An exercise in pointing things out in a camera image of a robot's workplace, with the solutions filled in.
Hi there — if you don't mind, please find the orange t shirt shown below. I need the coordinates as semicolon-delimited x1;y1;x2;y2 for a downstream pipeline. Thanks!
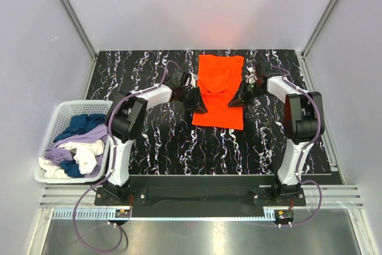
192;55;244;130

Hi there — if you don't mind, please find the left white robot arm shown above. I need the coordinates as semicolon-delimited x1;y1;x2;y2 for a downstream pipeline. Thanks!
105;69;208;188

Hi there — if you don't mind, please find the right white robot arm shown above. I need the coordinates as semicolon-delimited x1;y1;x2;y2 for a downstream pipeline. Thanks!
228;62;325;186

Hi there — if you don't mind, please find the black marble pattern mat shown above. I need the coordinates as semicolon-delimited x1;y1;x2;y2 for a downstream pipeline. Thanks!
85;49;332;176

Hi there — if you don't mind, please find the navy blue t shirt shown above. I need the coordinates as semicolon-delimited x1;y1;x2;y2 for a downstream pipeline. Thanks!
53;113;106;143

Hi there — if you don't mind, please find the white t shirt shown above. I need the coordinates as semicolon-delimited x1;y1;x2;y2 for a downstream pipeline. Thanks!
38;140;105;180

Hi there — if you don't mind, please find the right orange connector box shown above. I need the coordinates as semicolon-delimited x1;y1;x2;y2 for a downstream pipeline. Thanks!
276;210;294;221

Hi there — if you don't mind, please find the orange connector box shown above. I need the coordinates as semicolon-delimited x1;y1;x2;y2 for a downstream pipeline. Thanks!
115;208;131;218
276;210;294;221

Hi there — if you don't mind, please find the white plastic laundry basket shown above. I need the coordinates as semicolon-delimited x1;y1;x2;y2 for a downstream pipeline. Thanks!
33;100;112;184

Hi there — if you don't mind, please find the left orange connector box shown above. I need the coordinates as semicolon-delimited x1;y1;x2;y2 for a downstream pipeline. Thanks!
115;208;131;218

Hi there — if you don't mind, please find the lavender t shirt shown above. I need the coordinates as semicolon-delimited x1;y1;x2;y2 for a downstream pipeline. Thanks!
44;122;110;178

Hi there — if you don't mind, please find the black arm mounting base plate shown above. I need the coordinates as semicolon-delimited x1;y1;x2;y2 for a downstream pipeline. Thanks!
95;175;306;207

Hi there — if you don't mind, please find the right aluminium frame post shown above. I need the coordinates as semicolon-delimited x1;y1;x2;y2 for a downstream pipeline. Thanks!
301;0;340;59

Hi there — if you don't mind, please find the aluminium frame post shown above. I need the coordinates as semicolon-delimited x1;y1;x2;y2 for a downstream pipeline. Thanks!
41;0;98;59
301;0;340;59

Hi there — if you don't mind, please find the white slotted cable duct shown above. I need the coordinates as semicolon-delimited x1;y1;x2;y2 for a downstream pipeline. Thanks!
53;207;277;222

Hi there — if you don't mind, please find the left aluminium frame post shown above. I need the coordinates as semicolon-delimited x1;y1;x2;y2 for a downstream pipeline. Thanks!
41;0;98;59

